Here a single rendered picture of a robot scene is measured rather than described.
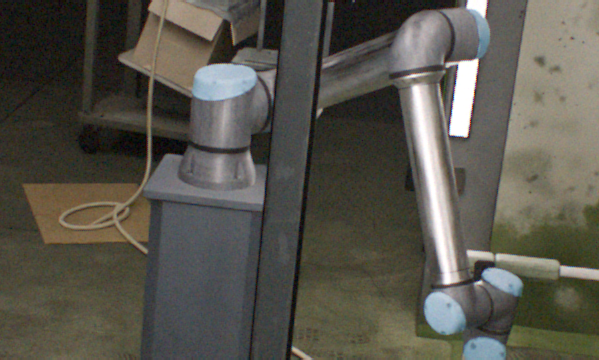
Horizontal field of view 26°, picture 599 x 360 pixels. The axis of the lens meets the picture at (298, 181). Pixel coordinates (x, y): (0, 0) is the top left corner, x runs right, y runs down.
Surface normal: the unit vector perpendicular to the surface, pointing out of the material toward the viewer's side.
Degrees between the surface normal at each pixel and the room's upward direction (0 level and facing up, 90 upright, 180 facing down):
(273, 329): 90
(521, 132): 90
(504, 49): 90
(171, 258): 90
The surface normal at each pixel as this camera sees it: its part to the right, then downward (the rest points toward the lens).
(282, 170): -0.08, 0.29
